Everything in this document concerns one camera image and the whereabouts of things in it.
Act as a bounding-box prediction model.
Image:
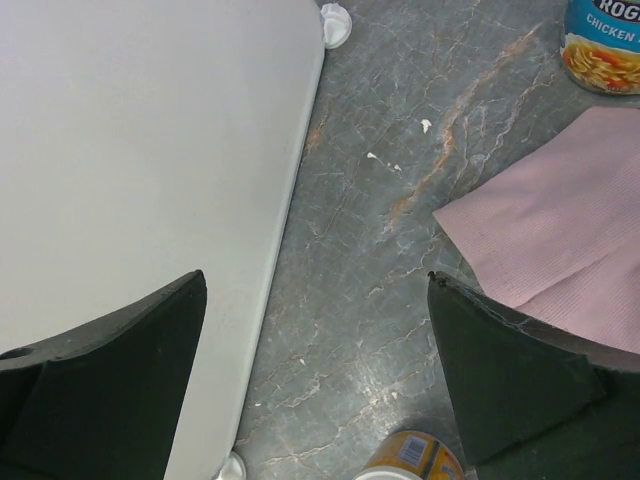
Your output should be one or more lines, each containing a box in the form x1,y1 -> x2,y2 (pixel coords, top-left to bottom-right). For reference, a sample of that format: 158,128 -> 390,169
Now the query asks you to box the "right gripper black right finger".
428,272 -> 639,479

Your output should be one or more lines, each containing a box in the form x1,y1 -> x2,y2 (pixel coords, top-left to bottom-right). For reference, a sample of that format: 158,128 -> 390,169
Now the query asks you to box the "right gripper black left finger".
1,270 -> 207,479

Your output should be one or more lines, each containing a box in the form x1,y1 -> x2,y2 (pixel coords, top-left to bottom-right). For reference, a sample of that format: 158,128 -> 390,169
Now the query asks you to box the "blue chicken noodle soup can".
560,0 -> 640,95

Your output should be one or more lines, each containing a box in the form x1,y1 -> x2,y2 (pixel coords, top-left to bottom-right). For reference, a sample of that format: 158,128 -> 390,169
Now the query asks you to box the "yellow labelled can white lid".
354,430 -> 465,480

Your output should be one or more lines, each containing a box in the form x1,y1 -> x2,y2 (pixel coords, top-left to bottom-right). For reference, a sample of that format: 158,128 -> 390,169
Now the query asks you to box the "mauve pink cloth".
435,107 -> 639,352

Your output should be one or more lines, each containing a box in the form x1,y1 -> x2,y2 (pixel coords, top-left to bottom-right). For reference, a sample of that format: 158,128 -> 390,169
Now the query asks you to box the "white plastic cube cabinet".
1,1 -> 325,479

